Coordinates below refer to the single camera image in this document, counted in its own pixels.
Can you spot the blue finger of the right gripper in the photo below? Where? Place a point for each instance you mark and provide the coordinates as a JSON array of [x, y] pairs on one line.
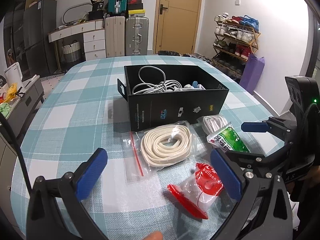
[[254, 127]]

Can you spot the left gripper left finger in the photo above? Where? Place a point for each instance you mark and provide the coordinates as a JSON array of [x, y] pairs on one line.
[[89, 172]]

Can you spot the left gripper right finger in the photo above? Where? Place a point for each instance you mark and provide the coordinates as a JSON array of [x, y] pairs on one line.
[[229, 173]]

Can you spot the green white medicine bag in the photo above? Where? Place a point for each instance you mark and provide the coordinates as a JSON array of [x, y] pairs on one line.
[[227, 139]]

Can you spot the red white balloon bag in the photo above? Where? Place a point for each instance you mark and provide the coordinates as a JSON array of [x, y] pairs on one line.
[[198, 192]]

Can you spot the striped white rope bag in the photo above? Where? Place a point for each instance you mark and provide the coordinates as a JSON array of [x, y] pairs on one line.
[[212, 123]]

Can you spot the cream rope bag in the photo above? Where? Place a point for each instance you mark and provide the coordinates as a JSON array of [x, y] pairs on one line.
[[154, 149]]

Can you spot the person's left hand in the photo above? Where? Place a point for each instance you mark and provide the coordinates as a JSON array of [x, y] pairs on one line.
[[156, 235]]

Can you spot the purple bag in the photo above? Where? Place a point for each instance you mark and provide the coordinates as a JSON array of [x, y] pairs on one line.
[[252, 73]]

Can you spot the teal checkered tablecloth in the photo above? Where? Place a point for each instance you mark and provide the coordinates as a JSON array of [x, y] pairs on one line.
[[85, 112]]

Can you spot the wooden shoe rack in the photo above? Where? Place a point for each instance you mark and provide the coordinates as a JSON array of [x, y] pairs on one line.
[[235, 40]]

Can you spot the black cardboard box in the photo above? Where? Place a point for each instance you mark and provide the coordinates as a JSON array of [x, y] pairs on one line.
[[156, 109]]

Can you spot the grey low cabinet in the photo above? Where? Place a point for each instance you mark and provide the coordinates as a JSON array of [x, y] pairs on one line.
[[22, 107]]

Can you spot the woven laundry basket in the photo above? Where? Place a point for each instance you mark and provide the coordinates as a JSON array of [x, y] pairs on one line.
[[72, 54]]

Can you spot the wooden door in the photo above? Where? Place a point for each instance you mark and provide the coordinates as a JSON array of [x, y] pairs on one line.
[[176, 25]]

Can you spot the white drawer desk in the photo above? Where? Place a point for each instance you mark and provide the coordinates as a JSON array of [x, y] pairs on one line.
[[90, 35]]

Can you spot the silver suitcase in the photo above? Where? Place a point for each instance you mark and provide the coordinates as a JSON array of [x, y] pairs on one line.
[[136, 36]]

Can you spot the beige suitcase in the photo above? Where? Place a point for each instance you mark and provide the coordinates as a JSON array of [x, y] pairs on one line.
[[115, 36]]

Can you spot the stacked shoe boxes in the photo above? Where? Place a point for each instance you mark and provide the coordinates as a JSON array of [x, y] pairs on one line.
[[135, 8]]

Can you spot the dark grey refrigerator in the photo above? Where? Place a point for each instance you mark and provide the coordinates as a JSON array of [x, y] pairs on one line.
[[38, 21]]

